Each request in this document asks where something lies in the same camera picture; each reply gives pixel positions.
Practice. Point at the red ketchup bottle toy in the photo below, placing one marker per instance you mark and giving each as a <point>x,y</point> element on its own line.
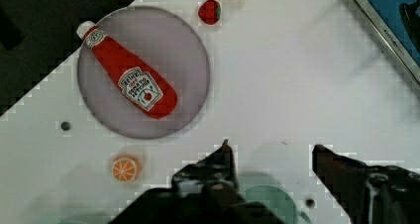
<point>142,85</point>

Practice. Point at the red strawberry toy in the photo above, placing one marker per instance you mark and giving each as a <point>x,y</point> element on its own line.
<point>210,12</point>

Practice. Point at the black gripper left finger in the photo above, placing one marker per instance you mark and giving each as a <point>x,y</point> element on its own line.
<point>217,167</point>

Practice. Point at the grey round plate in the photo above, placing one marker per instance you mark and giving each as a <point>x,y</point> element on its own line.
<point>166,43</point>

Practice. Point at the toaster oven with blue door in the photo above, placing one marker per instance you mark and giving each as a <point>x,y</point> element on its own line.
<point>396,22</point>

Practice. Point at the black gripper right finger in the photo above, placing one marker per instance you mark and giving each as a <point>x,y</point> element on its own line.
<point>369,194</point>

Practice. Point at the orange slice toy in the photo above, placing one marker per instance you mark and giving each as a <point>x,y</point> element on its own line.
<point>126,168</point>

